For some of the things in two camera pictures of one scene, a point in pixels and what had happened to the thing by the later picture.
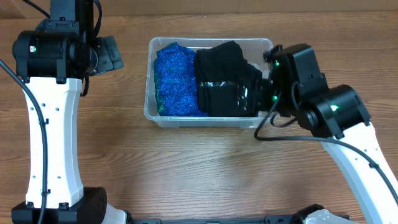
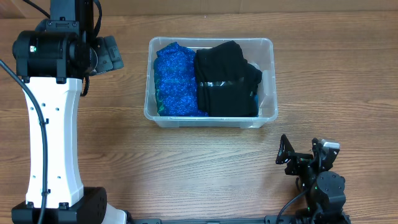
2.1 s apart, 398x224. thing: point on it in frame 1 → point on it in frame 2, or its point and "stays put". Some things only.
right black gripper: (262, 101) → (297, 159)
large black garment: (228, 86) stays put
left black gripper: (107, 53) stays put
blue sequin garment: (175, 82) stays put
